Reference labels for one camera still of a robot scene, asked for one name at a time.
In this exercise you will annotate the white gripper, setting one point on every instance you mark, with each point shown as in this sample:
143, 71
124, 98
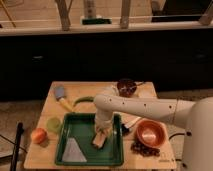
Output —
104, 122

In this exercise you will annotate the wooden block eraser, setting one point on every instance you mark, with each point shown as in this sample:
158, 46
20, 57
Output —
99, 140

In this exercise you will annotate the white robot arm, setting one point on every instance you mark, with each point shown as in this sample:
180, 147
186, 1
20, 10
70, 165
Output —
195, 117

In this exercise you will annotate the green plastic tray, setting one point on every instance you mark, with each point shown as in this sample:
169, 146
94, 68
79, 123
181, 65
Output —
80, 128

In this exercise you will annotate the black white brush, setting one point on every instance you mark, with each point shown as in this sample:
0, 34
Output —
126, 126

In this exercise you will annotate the green chili pepper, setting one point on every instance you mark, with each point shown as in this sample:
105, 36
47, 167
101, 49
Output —
83, 99

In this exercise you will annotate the dark brown bowl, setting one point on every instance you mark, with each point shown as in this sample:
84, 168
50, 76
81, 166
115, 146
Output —
125, 82

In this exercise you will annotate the grey triangular cloth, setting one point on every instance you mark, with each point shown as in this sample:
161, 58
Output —
72, 152

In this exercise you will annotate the spoon in brown bowl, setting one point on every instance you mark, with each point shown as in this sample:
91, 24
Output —
132, 87

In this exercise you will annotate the green plastic cup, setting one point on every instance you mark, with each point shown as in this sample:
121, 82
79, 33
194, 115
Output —
53, 125

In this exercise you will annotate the orange plastic bowl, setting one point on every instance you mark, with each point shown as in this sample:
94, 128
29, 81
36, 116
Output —
150, 133

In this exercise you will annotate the bunch of dark grapes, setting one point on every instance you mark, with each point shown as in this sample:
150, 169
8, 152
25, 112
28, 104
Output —
139, 148

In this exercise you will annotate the red orange apple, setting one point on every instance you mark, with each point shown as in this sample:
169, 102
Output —
38, 135

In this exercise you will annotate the black pole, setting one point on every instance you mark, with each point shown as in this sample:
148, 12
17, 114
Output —
15, 153

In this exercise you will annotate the green block on shelf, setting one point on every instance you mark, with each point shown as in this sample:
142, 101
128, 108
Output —
96, 21

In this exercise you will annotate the yellow handled grey spatula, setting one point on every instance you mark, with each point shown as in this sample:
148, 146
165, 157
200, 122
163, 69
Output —
60, 95

